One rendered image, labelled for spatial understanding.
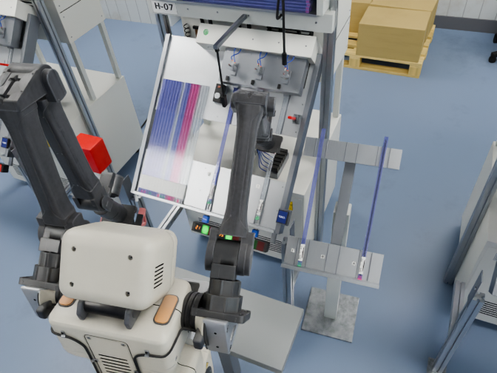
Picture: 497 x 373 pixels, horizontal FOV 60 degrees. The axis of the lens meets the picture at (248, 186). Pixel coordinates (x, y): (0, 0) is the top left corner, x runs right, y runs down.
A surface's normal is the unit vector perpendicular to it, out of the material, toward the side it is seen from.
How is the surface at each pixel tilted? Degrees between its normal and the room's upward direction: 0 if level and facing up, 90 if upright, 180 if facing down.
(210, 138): 0
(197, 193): 44
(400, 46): 90
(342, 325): 0
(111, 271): 48
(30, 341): 0
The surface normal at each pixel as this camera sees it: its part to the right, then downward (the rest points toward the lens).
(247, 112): -0.07, -0.07
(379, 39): -0.40, 0.67
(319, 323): -0.08, -0.70
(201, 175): -0.33, -0.04
